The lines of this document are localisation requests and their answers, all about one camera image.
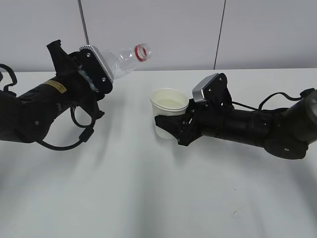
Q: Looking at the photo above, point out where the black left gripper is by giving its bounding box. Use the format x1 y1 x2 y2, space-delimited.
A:
47 40 105 119

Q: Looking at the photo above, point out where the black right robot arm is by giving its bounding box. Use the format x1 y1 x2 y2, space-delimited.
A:
155 88 317 160

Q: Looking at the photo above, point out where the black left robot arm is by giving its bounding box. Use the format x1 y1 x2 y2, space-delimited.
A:
0 40 112 145

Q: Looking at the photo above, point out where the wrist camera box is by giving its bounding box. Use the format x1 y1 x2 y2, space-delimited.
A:
192 73 234 110
79 45 114 94

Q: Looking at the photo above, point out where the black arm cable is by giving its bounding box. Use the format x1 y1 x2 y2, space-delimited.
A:
231 92 304 111
0 63 96 152

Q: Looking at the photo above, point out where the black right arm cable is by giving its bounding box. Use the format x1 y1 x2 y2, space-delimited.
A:
231 92 304 111

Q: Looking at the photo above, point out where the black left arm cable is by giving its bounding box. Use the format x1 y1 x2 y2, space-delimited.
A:
0 63 96 152

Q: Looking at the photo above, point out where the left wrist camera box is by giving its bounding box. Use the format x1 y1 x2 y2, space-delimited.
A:
79 45 114 94

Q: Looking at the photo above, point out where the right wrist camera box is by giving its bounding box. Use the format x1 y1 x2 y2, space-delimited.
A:
192 73 234 110

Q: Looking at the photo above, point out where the white paper cup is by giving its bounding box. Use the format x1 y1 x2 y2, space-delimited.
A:
150 88 189 111
151 98 189 139

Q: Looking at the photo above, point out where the clear red-label water bottle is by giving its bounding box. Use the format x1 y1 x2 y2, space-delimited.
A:
102 44 152 79

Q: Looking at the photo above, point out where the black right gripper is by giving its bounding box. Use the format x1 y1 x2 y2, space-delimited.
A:
154 99 205 146

